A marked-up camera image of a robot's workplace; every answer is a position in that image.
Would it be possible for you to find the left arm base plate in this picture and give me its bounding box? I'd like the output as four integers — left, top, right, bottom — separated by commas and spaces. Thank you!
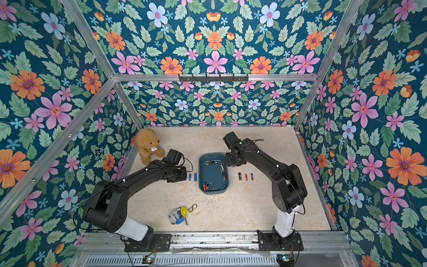
125, 234, 172, 253

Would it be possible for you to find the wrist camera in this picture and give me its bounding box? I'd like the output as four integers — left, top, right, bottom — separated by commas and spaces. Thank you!
164, 149, 183, 166
223, 132, 241, 150

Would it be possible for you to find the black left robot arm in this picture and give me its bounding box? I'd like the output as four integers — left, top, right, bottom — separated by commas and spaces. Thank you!
83, 153, 187, 242

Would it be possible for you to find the teal plastic storage box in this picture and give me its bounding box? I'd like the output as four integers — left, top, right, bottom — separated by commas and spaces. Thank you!
198, 152, 230, 195

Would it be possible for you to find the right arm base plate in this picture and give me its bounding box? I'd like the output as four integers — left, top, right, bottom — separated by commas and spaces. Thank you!
256, 230, 304, 251

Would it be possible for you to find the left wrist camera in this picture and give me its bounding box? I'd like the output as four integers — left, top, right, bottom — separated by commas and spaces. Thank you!
164, 149, 183, 166

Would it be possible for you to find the keychain toy with yellow cap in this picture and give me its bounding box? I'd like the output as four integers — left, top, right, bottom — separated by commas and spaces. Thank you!
169, 204, 197, 225

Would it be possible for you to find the brown teddy bear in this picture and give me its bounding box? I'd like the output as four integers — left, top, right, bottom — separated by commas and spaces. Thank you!
135, 129, 165, 165

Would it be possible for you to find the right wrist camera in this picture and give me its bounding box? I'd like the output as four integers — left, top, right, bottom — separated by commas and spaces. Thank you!
223, 132, 241, 150

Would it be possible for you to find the black hook rail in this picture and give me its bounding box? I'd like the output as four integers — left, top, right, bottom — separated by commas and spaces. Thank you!
178, 74, 249, 83

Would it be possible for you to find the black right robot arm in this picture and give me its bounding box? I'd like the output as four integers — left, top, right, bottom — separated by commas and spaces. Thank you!
224, 133, 308, 238

